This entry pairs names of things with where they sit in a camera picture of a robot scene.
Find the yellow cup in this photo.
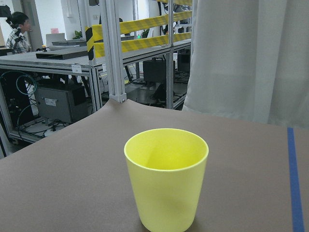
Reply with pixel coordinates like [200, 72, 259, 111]
[124, 128, 209, 232]

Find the white curtain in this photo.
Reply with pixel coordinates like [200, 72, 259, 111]
[183, 0, 309, 129]

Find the brown paper table cover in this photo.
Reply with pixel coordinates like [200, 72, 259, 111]
[0, 100, 309, 232]

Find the grey control cabinet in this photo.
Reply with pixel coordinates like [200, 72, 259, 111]
[34, 85, 88, 123]

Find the person in plaid shirt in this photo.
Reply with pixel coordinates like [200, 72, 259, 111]
[6, 12, 32, 55]

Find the aluminium frame post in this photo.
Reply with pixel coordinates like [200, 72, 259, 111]
[99, 0, 126, 103]

